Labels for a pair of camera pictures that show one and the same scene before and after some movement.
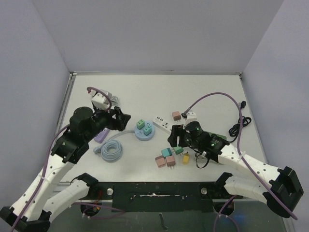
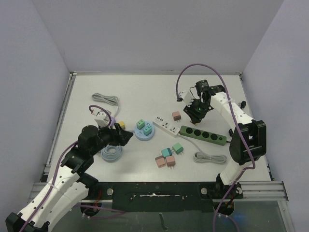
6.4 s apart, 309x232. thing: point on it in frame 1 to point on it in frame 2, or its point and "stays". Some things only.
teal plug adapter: (147, 130) stays
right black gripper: (178, 135) to (193, 115)
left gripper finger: (123, 120) to (125, 137)
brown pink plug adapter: (176, 115) stays
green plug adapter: (140, 123) stays
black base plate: (160, 197) stays
